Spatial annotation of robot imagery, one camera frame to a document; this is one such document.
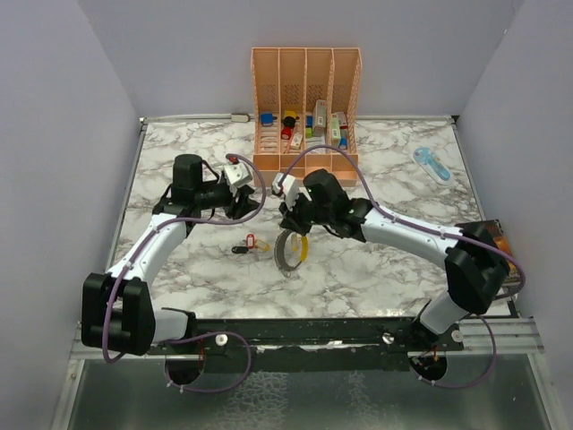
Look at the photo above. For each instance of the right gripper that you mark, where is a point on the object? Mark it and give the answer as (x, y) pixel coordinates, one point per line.
(290, 219)

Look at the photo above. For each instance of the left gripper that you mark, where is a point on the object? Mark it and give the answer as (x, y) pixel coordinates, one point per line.
(243, 204)

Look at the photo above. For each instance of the metal keyring with yellow grip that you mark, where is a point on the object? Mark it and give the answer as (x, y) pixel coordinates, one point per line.
(286, 262)

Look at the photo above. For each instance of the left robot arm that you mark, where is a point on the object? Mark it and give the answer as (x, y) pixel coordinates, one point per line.
(117, 314)

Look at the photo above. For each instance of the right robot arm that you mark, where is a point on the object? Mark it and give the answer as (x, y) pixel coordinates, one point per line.
(475, 267)

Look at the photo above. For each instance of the yellow key tag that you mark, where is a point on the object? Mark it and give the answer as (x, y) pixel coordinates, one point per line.
(261, 245)

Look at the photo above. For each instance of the black key tag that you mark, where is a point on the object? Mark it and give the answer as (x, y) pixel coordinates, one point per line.
(240, 249)

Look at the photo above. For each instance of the blue cap bottle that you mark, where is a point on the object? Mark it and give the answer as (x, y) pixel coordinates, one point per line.
(343, 144)

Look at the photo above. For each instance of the blue block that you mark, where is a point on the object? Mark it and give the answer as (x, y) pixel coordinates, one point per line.
(267, 119)

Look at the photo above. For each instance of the tall grey box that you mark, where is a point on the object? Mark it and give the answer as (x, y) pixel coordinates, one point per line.
(319, 118)

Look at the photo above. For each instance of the white red box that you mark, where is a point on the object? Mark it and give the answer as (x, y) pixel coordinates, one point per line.
(338, 127)

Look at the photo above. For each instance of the peach desk organizer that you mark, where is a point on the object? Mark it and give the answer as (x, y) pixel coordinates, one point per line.
(295, 78)

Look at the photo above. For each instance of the blue toothbrush package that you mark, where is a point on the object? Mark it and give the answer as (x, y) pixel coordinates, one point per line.
(430, 162)

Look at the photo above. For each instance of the paperback book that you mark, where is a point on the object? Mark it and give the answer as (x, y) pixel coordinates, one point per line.
(494, 227)

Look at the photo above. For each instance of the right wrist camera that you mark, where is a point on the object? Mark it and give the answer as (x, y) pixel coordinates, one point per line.
(285, 187)

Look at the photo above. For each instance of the white adapter at wall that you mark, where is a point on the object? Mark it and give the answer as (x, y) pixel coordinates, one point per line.
(241, 118)

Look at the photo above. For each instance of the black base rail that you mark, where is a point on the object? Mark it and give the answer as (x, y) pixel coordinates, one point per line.
(370, 358)

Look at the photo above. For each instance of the aluminium frame bar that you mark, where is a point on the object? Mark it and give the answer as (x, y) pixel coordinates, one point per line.
(492, 338)

